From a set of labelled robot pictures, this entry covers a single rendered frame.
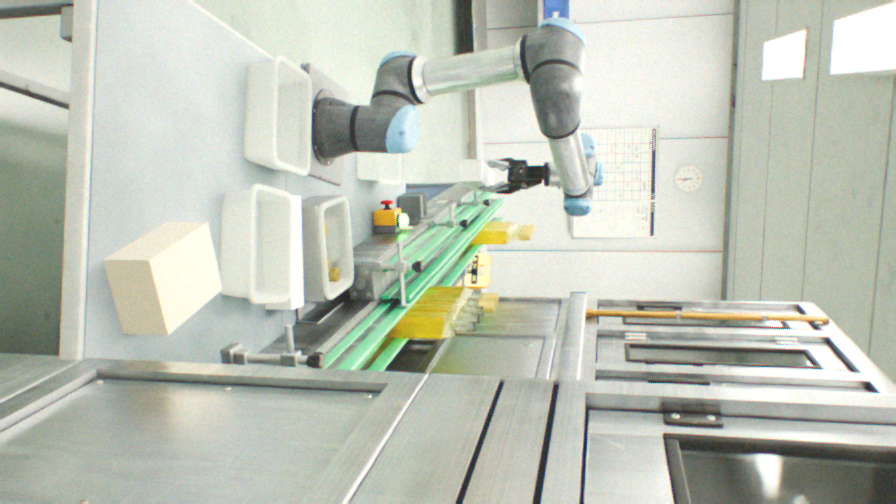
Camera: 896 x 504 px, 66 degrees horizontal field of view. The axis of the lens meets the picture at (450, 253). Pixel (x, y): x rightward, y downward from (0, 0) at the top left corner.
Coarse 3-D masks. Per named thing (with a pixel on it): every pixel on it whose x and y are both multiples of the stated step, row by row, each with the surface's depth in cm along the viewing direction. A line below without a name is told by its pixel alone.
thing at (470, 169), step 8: (464, 160) 197; (472, 160) 196; (480, 160) 196; (464, 168) 197; (472, 168) 196; (480, 168) 196; (488, 168) 208; (464, 176) 197; (472, 176) 196; (480, 176) 196; (488, 176) 208; (472, 184) 203; (480, 184) 203; (488, 184) 208
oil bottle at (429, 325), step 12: (408, 312) 177; (420, 312) 177; (432, 312) 176; (444, 312) 176; (396, 324) 174; (408, 324) 173; (420, 324) 173; (432, 324) 172; (444, 324) 171; (384, 336) 176; (396, 336) 175; (408, 336) 174; (420, 336) 173; (432, 336) 173; (444, 336) 172
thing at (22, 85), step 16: (0, 0) 106; (16, 0) 105; (32, 0) 104; (48, 0) 104; (64, 0) 103; (0, 16) 109; (16, 16) 109; (32, 16) 109; (64, 16) 104; (64, 32) 104; (0, 80) 147; (16, 80) 151; (32, 80) 155; (32, 96) 158; (48, 96) 160; (64, 96) 165
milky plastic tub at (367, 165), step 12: (360, 156) 200; (372, 156) 199; (384, 156) 219; (396, 156) 218; (360, 168) 200; (372, 168) 199; (384, 168) 219; (396, 168) 218; (372, 180) 211; (384, 180) 203; (396, 180) 218
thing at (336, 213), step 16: (320, 208) 154; (336, 208) 170; (320, 224) 154; (336, 224) 171; (320, 240) 155; (336, 240) 171; (336, 256) 172; (352, 256) 172; (352, 272) 173; (336, 288) 165
